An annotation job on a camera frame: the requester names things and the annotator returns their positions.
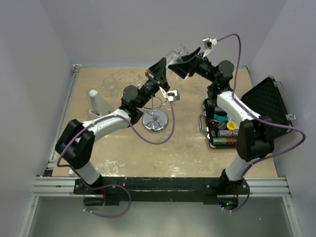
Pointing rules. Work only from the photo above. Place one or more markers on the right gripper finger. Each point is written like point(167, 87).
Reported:
point(183, 69)
point(190, 55)

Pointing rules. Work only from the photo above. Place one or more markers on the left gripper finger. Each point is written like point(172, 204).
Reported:
point(158, 70)
point(163, 81)

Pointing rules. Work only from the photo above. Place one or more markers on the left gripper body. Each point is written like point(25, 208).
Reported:
point(159, 83)

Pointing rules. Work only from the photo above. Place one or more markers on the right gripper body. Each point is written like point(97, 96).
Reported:
point(205, 69)

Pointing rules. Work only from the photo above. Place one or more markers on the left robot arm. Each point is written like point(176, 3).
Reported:
point(76, 142)

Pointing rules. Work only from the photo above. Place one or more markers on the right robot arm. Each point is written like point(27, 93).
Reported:
point(255, 138)

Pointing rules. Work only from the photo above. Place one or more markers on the chrome wine glass rack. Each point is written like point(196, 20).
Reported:
point(154, 119)

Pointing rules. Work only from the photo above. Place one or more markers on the yellow round dealer button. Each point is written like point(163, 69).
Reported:
point(231, 125)

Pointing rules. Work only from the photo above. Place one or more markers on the white charging stand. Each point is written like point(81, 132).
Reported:
point(99, 106)

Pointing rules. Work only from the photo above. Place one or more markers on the black poker chip case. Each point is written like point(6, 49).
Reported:
point(264, 99)

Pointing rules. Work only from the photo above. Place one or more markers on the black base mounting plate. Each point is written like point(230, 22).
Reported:
point(209, 191)

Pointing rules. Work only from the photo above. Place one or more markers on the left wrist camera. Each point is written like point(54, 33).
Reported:
point(173, 96)

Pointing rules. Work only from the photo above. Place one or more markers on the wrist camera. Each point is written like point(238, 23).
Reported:
point(209, 45)
point(173, 96)

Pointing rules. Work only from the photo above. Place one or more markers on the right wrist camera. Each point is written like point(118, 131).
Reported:
point(209, 45)

